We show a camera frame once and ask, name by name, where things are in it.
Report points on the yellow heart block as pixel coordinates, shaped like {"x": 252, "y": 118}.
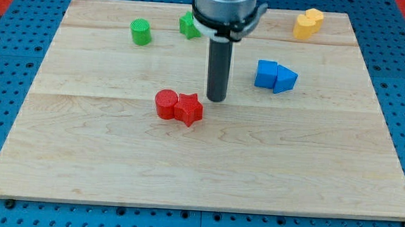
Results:
{"x": 304, "y": 27}

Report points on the blue triangular prism block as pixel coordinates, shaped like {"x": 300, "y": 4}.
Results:
{"x": 285, "y": 79}

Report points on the blue cube block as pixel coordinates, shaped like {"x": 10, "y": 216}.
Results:
{"x": 266, "y": 74}

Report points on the green star block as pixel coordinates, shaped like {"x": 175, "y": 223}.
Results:
{"x": 187, "y": 27}

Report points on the red star block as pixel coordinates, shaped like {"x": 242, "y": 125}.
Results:
{"x": 188, "y": 109}

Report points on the red cylinder block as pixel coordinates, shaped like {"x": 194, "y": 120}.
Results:
{"x": 165, "y": 101}

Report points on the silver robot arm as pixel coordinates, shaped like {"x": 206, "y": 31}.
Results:
{"x": 227, "y": 20}

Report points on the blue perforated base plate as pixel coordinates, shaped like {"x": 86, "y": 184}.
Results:
{"x": 26, "y": 31}

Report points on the green cylinder block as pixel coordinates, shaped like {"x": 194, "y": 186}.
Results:
{"x": 140, "y": 31}

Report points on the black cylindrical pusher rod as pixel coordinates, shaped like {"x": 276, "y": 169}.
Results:
{"x": 218, "y": 70}

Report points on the wooden board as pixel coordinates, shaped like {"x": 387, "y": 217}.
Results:
{"x": 88, "y": 131}

